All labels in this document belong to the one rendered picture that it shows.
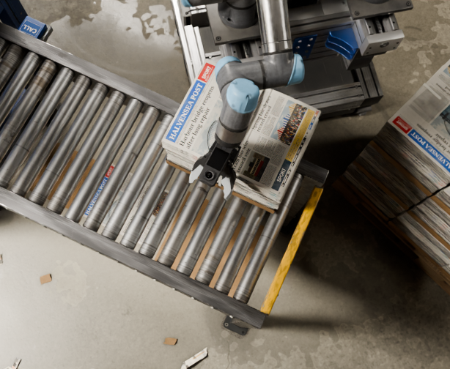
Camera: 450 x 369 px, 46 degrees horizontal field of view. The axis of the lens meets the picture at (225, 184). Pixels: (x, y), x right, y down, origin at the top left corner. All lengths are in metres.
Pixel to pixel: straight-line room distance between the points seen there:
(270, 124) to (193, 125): 0.22
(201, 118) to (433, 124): 0.79
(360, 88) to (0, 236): 1.78
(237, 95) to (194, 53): 1.30
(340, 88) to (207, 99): 1.09
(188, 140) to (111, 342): 1.23
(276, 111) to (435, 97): 0.61
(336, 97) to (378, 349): 1.14
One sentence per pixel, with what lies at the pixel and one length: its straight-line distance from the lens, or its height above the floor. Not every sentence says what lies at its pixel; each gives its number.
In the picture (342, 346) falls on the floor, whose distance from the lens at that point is 2.51.
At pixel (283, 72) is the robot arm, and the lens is 1.35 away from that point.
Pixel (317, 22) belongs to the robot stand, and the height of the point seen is 0.71.
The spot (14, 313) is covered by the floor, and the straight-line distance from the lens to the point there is 2.57.
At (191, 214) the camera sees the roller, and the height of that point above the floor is 0.80.
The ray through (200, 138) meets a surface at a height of 1.03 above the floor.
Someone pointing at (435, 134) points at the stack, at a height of 0.83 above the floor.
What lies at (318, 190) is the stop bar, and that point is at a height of 0.82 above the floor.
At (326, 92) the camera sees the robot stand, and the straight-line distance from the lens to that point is 2.51.
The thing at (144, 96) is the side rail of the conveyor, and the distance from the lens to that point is 1.80.
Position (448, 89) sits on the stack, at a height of 0.83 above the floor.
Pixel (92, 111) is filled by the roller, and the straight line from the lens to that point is 1.82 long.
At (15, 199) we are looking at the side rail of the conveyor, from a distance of 1.78.
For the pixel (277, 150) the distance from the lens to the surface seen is 1.49.
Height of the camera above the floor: 2.43
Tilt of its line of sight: 75 degrees down
